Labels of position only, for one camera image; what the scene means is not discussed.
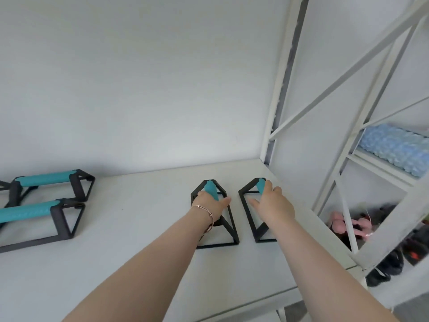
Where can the person's right thumb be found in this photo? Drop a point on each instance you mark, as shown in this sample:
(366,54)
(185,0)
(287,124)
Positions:
(256,204)

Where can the black teal push-up bar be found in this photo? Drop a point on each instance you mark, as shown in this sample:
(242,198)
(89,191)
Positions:
(43,179)
(26,211)
(210,187)
(260,185)

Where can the white metal shelf rack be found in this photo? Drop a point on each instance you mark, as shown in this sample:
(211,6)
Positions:
(338,80)

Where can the pink dumbbell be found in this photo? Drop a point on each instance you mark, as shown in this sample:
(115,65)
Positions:
(362,228)
(338,223)

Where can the person's left forearm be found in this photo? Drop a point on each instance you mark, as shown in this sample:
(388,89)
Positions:
(144,268)

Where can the person's right forearm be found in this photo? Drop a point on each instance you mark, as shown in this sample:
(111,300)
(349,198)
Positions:
(321,274)

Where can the black and orange shoe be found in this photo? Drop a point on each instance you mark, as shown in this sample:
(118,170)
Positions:
(415,246)

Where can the person's right hand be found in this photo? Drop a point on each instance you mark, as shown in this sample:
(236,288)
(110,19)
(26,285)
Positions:
(276,209)

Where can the light blue foam roller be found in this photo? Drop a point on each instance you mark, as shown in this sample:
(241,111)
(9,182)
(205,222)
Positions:
(392,147)

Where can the person's left thumb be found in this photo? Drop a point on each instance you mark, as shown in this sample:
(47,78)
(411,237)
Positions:
(224,202)

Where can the person's left hand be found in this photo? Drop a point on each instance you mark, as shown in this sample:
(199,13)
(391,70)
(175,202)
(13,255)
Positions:
(207,206)

